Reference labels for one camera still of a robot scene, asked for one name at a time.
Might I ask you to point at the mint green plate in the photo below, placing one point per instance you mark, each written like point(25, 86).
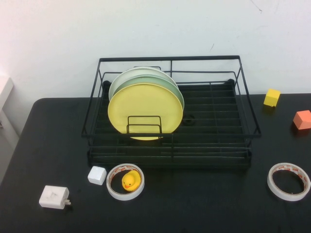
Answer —
point(170, 87)

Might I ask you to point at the white tape roll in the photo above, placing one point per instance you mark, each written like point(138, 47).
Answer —
point(124, 197)
point(286, 197)

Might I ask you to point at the yellow rubber duck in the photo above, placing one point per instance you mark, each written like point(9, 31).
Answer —
point(128, 180)

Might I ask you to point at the white cube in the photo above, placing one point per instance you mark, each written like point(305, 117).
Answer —
point(97, 176)

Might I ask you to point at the yellow cube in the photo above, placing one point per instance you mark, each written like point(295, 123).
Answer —
point(271, 98)

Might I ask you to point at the orange cube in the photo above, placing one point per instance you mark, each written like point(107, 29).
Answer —
point(302, 120)

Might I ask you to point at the white power adapter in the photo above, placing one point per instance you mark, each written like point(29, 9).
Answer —
point(52, 196)

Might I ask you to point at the pale cream plate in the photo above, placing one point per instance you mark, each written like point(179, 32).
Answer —
point(120, 78)

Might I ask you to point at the white side cabinet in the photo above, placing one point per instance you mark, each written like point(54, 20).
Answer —
point(5, 92)

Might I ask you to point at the yellow plate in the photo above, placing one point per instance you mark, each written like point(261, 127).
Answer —
point(145, 104)

